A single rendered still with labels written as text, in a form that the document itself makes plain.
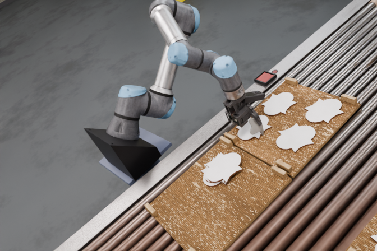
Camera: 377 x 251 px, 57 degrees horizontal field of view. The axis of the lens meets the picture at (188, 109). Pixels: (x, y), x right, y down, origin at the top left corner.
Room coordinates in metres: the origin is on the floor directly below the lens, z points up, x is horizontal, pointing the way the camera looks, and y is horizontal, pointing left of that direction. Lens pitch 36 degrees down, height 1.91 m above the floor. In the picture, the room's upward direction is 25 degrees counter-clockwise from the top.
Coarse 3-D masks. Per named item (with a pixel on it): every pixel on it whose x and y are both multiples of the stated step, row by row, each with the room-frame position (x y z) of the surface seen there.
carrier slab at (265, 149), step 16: (304, 96) 1.08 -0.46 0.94; (320, 96) 1.04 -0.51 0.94; (336, 96) 1.00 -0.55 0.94; (256, 112) 1.11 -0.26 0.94; (288, 112) 1.03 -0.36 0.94; (304, 112) 0.99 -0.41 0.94; (352, 112) 0.89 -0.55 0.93; (272, 128) 0.99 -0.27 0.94; (288, 128) 0.95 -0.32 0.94; (320, 128) 0.88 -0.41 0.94; (336, 128) 0.85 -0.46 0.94; (240, 144) 0.98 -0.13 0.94; (256, 144) 0.94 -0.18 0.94; (272, 144) 0.91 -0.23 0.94; (320, 144) 0.81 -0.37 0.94; (272, 160) 0.84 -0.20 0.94; (288, 160) 0.81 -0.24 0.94; (304, 160) 0.78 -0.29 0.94
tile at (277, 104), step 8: (272, 96) 1.15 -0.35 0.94; (280, 96) 1.13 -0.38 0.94; (288, 96) 1.11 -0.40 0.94; (264, 104) 1.13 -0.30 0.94; (272, 104) 1.11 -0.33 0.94; (280, 104) 1.09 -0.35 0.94; (288, 104) 1.06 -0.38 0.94; (264, 112) 1.08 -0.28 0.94; (272, 112) 1.06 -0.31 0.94; (280, 112) 1.05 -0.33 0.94
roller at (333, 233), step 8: (376, 176) 0.62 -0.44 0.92; (368, 184) 0.61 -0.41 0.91; (376, 184) 0.60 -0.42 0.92; (368, 192) 0.58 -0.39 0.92; (376, 192) 0.58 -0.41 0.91; (360, 200) 0.57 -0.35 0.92; (368, 200) 0.56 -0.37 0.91; (352, 208) 0.56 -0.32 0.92; (360, 208) 0.55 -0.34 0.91; (344, 216) 0.55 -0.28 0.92; (352, 216) 0.54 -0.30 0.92; (360, 216) 0.54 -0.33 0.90; (336, 224) 0.54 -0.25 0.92; (344, 224) 0.53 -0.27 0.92; (352, 224) 0.52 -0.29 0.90; (328, 232) 0.52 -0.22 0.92; (336, 232) 0.51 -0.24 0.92; (344, 232) 0.51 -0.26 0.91; (320, 240) 0.51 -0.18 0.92; (328, 240) 0.50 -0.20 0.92; (336, 240) 0.50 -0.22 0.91; (312, 248) 0.50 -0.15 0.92; (320, 248) 0.49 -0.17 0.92; (328, 248) 0.49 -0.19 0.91
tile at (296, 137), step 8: (296, 128) 0.92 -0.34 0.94; (304, 128) 0.91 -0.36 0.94; (312, 128) 0.89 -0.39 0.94; (280, 136) 0.92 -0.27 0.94; (288, 136) 0.90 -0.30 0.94; (296, 136) 0.89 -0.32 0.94; (304, 136) 0.87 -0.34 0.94; (312, 136) 0.85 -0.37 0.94; (280, 144) 0.89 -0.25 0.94; (288, 144) 0.87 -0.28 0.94; (296, 144) 0.85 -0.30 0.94; (304, 144) 0.84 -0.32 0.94; (312, 144) 0.83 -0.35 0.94
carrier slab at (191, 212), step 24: (216, 144) 1.04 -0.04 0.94; (192, 168) 0.97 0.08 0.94; (264, 168) 0.82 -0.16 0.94; (168, 192) 0.91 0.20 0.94; (192, 192) 0.86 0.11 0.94; (216, 192) 0.82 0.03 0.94; (240, 192) 0.77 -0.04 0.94; (264, 192) 0.73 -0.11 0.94; (168, 216) 0.81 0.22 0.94; (192, 216) 0.76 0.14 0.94; (216, 216) 0.72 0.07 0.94; (240, 216) 0.68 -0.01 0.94; (192, 240) 0.68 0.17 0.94; (216, 240) 0.64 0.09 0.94
